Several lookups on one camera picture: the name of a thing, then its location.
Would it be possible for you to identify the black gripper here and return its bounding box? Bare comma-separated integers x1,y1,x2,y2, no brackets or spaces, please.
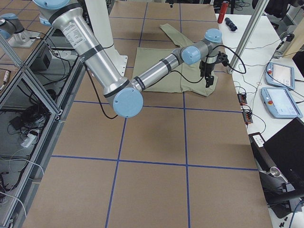
199,57,215,88

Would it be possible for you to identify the olive green long-sleeve shirt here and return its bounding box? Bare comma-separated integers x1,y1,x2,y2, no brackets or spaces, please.
131,24,222,96

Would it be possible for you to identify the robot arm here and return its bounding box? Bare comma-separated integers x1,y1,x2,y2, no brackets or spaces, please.
34,0,222,118
0,13,25,39

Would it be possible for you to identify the small orange circuit board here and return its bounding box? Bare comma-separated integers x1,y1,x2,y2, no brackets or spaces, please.
237,93,247,105

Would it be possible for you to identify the folded dark blue umbrella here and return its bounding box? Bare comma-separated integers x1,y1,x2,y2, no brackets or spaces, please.
225,18,238,32

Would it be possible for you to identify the far teach pendant tablet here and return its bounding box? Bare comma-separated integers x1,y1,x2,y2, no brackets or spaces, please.
265,62,295,90

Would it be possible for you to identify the teach pendant tablet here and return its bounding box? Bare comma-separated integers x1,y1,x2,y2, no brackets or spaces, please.
265,62,295,90
261,87,303,119

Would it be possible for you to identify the red cylinder bottle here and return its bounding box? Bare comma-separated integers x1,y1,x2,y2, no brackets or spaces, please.
217,1,229,24

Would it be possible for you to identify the near teach pendant tablet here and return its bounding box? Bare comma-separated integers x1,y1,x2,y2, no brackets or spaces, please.
261,87,303,119

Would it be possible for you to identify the black laptop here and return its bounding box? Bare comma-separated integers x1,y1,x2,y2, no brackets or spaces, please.
249,117,304,219

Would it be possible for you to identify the white power adapter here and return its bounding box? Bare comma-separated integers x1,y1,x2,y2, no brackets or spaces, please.
20,133,38,148

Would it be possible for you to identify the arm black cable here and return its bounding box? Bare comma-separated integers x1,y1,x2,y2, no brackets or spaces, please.
172,44,247,84

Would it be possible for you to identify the aluminium frame post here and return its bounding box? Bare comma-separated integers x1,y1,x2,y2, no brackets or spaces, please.
228,0,269,74

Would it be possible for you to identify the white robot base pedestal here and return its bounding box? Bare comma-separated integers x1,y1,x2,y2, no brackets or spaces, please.
85,0,128,76

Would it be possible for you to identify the black box under frame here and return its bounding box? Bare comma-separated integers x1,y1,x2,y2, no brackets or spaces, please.
33,49,52,70

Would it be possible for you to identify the aluminium frame rail structure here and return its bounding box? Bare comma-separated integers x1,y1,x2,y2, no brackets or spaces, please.
0,28,85,228

